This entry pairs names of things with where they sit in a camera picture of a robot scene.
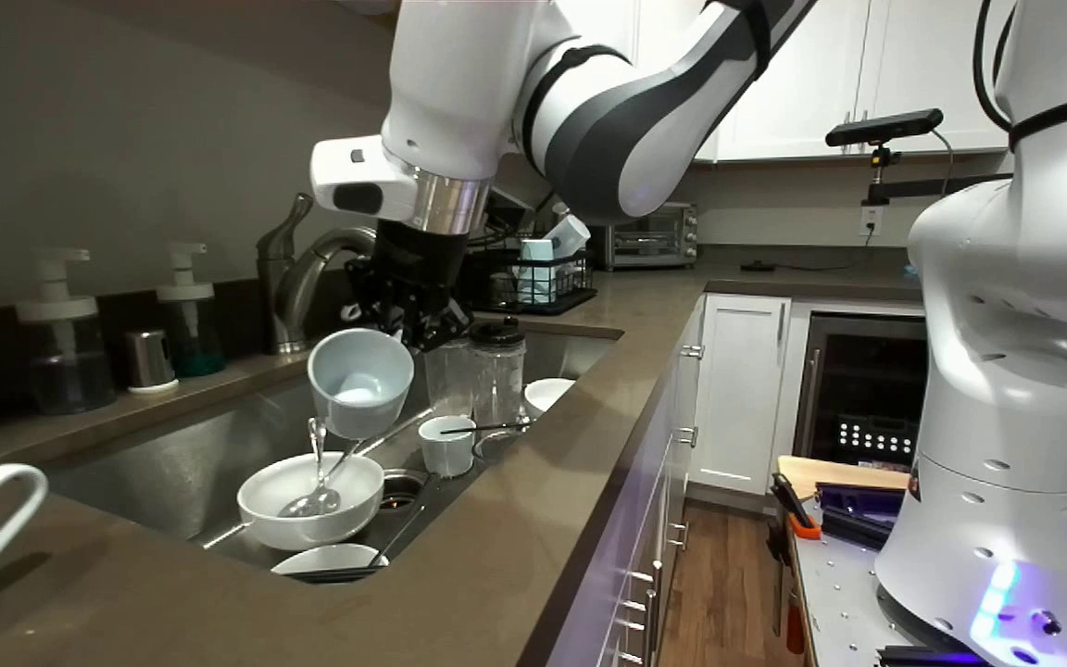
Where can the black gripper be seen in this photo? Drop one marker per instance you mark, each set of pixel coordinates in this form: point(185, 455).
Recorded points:
point(417, 270)

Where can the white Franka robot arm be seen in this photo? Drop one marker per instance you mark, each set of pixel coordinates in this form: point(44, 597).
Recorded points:
point(1026, 370)

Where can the sink drain strainer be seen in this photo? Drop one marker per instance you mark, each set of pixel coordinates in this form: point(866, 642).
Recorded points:
point(401, 490)

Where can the stainless steel sink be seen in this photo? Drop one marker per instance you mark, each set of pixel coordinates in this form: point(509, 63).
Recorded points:
point(212, 455)

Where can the clear jar black lid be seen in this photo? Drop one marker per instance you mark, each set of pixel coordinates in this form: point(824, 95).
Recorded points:
point(501, 378)

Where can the brushed steel faucet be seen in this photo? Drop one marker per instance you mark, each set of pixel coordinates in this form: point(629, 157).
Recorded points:
point(288, 281)

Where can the long steel utensil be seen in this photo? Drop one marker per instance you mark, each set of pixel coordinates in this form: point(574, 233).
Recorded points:
point(377, 444)

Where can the thin black stick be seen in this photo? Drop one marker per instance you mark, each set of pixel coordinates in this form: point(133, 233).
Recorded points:
point(499, 428)

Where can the small white cup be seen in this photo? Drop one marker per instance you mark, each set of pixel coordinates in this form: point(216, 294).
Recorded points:
point(446, 455)

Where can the white plate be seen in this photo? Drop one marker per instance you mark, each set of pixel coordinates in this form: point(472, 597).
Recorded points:
point(547, 392)

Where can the steel spoon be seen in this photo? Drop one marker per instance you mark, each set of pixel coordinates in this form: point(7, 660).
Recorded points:
point(316, 464)

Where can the green soap dispenser white pump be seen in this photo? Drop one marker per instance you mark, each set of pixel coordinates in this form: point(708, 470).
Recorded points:
point(191, 338)

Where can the wide white bowl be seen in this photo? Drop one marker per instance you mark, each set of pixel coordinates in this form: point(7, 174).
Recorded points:
point(272, 530)

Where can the small white dish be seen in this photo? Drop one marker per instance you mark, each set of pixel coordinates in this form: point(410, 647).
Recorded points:
point(331, 564)

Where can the small steel cup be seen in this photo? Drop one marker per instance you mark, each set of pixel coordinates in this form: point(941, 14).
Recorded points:
point(149, 359)

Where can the steel toaster oven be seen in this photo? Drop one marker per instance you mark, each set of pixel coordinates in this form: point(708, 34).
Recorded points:
point(664, 233)

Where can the grey lower cabinet fronts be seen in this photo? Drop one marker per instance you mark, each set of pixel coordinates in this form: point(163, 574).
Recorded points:
point(630, 520)

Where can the white lower cabinet door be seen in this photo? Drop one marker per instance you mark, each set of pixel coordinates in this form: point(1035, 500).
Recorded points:
point(737, 392)

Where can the clear soap dispenser white pump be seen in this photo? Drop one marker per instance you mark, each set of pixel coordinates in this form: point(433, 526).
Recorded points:
point(56, 355)

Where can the black beverage cooler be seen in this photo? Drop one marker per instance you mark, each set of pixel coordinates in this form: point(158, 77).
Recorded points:
point(861, 381)

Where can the wooden board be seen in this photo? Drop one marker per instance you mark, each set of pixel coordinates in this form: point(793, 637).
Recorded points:
point(844, 470)

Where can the white upper cabinets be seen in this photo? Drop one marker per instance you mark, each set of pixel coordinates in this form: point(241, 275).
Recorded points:
point(878, 75)

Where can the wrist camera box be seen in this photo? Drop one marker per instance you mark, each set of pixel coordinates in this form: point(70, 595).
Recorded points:
point(362, 173)

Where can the wall outlet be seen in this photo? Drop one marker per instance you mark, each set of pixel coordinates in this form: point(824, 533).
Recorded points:
point(872, 221)

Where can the black camera on stand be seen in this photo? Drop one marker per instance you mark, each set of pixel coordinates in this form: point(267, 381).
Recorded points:
point(887, 124)

